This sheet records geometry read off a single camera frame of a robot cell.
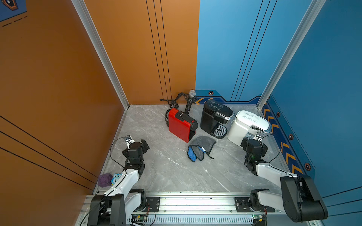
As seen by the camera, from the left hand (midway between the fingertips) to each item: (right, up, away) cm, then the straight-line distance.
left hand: (136, 141), depth 88 cm
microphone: (+34, +29, +15) cm, 47 cm away
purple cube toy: (-14, -20, -10) cm, 26 cm away
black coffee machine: (+49, +15, +1) cm, 52 cm away
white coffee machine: (+64, +11, -4) cm, 65 cm away
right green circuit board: (+69, -36, -16) cm, 80 cm away
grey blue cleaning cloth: (+41, -3, +3) cm, 41 cm away
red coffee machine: (+28, +10, 0) cm, 30 cm away
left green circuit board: (+8, -37, -16) cm, 41 cm away
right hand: (+75, 0, +1) cm, 75 cm away
